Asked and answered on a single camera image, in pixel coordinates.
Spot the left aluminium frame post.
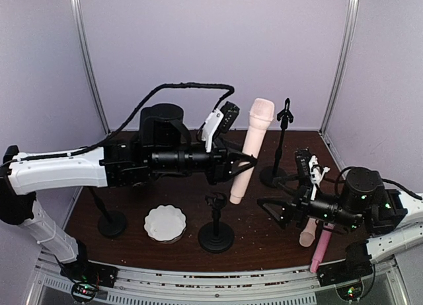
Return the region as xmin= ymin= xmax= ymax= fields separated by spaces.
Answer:
xmin=70 ymin=0 xmax=110 ymax=135

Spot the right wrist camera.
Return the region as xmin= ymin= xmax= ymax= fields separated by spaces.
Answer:
xmin=294 ymin=148 xmax=330 ymax=190

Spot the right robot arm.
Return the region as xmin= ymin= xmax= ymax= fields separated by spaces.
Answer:
xmin=257 ymin=164 xmax=422 ymax=273

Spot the tall black mic stand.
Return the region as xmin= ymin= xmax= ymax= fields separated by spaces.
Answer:
xmin=88 ymin=187 xmax=127 ymax=238
xmin=259 ymin=98 xmax=294 ymax=188

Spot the beige microphone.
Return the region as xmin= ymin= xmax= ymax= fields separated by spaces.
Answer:
xmin=299 ymin=218 xmax=317 ymax=248
xmin=229 ymin=98 xmax=275 ymax=205

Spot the aluminium frame post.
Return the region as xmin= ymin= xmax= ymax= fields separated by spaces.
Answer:
xmin=319 ymin=0 xmax=360 ymax=136
xmin=70 ymin=0 xmax=110 ymax=135

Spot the white scalloped dish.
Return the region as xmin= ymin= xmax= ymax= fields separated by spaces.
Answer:
xmin=143 ymin=205 xmax=187 ymax=244

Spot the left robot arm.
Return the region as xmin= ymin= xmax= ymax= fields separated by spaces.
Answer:
xmin=1 ymin=103 xmax=260 ymax=281

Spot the left circuit board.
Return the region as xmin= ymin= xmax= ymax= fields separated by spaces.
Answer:
xmin=70 ymin=281 xmax=100 ymax=304

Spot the short black mic stand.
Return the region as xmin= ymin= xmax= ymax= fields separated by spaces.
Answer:
xmin=198 ymin=192 xmax=235 ymax=254

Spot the right circuit board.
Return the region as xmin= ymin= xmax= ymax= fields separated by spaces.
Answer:
xmin=336 ymin=282 xmax=364 ymax=302

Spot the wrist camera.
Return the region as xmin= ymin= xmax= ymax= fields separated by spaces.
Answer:
xmin=200 ymin=102 xmax=240 ymax=153
xmin=294 ymin=148 xmax=330 ymax=190

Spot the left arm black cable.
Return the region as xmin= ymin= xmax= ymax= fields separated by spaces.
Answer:
xmin=16 ymin=82 xmax=235 ymax=164

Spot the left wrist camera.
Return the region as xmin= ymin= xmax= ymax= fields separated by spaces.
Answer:
xmin=200 ymin=102 xmax=240 ymax=153

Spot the pink microphone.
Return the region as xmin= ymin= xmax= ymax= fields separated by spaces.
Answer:
xmin=310 ymin=224 xmax=334 ymax=273

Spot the right aluminium frame post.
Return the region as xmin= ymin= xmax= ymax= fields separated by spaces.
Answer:
xmin=319 ymin=0 xmax=360 ymax=136

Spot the circuit board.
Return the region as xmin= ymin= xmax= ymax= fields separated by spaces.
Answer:
xmin=336 ymin=282 xmax=364 ymax=302
xmin=70 ymin=281 xmax=100 ymax=304

